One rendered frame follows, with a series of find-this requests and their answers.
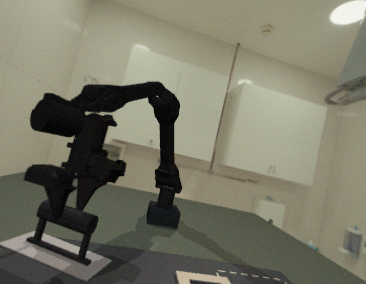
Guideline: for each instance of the beige square tile with dark centre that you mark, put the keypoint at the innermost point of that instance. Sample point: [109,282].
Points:
[196,278]

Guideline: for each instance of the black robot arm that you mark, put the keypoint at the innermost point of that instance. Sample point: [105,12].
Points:
[56,115]

